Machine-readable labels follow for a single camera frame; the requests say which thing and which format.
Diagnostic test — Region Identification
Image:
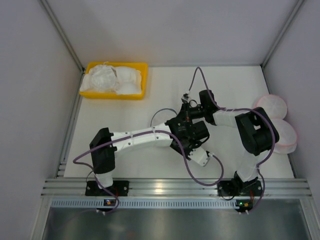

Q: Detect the yellow plastic bin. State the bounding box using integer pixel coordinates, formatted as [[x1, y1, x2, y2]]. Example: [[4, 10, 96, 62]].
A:
[[79, 61, 148, 100]]

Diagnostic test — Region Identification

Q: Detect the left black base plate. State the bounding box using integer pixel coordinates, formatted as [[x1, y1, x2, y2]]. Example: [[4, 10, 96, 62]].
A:
[[84, 180, 130, 197]]

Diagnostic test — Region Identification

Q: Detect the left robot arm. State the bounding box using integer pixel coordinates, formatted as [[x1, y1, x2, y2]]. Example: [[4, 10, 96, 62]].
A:
[[89, 117, 210, 189]]

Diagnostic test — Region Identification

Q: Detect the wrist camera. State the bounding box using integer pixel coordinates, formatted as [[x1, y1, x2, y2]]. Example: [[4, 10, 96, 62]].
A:
[[181, 90, 192, 103], [187, 147, 213, 167]]

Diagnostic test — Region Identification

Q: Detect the upper pink-trimmed laundry bag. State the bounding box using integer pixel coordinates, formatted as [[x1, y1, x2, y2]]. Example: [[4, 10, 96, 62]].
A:
[[254, 94, 288, 120]]

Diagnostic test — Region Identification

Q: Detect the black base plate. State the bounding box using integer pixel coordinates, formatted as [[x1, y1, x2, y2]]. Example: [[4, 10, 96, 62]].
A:
[[84, 180, 130, 197], [217, 178, 263, 198]]

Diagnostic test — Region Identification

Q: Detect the lower pink-trimmed laundry bag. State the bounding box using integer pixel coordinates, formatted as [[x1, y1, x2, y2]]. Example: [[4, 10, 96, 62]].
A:
[[271, 118, 298, 155]]

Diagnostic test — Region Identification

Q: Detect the right aluminium frame post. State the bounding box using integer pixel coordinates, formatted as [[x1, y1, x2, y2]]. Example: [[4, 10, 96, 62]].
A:
[[260, 0, 307, 70]]

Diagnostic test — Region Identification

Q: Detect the slotted white cable duct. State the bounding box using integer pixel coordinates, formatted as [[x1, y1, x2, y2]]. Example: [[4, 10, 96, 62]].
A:
[[51, 198, 252, 210]]

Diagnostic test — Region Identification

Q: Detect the left aluminium frame post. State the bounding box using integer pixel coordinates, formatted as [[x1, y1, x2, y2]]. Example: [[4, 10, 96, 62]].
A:
[[39, 0, 85, 73]]

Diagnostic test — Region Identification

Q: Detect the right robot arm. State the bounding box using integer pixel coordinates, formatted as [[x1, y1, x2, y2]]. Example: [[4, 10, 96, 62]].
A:
[[165, 90, 279, 186]]

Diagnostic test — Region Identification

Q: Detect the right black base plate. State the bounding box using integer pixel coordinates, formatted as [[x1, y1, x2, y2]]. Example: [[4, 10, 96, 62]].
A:
[[217, 178, 263, 198]]

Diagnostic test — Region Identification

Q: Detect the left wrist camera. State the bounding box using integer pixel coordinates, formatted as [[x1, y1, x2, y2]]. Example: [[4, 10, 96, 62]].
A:
[[187, 147, 213, 167]]

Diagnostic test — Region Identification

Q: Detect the clear mesh laundry bag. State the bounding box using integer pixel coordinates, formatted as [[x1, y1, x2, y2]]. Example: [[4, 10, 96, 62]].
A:
[[149, 107, 178, 127]]

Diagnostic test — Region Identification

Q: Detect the pink-trimmed laundry bag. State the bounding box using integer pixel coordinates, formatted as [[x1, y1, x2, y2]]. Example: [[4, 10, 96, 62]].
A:
[[271, 118, 298, 155], [254, 94, 288, 120]]

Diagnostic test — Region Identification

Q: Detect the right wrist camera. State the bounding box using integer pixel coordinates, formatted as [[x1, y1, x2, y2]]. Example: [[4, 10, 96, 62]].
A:
[[181, 90, 192, 103]]

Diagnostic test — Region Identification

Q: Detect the aluminium frame post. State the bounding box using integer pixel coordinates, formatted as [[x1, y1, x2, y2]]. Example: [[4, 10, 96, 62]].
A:
[[260, 0, 307, 70], [39, 0, 85, 73]]

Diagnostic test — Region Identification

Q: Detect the aluminium front rail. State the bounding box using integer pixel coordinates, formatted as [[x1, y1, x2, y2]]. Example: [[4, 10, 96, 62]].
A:
[[40, 178, 312, 199]]

